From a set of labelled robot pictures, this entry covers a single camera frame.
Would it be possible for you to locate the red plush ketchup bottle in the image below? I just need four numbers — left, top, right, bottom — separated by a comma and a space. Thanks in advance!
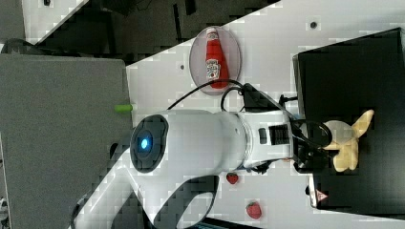
205, 28, 229, 89

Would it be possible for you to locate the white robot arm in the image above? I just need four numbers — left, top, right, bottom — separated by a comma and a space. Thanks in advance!
69, 110, 332, 229

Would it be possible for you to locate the black cable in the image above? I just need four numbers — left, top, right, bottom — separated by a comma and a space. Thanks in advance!
166, 78, 333, 151

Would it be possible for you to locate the black toaster oven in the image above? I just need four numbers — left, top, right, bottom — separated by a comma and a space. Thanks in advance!
293, 28, 405, 219

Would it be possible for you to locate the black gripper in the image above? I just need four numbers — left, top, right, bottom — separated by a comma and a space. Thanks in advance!
290, 120, 331, 174

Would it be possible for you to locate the grey board panel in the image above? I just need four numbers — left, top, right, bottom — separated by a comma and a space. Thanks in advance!
0, 54, 132, 229

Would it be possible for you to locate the red strawberry toy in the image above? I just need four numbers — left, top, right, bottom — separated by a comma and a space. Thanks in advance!
226, 173, 239, 184
245, 201, 262, 219

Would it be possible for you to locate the grey round plate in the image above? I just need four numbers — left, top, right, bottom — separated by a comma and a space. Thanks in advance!
189, 27, 242, 86

